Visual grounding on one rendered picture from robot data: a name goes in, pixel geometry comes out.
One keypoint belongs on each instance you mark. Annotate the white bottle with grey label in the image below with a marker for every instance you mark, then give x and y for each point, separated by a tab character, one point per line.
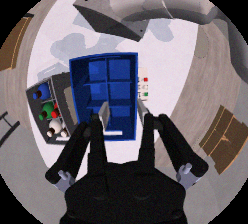
55	127

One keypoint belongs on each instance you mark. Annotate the green bottle with pale green label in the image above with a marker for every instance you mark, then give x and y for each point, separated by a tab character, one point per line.
47	109

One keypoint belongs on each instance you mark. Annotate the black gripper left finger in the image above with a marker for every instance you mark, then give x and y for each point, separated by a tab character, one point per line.
73	153

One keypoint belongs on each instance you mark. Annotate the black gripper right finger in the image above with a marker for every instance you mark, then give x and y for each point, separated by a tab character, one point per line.
188	165

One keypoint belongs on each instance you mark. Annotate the grey divided crate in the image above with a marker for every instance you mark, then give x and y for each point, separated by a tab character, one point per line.
61	89

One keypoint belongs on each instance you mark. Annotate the red bottle with pink label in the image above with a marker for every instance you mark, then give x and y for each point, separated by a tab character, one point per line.
55	112

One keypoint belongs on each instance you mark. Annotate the white paper pick list strip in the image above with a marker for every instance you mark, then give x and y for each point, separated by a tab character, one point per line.
143	83

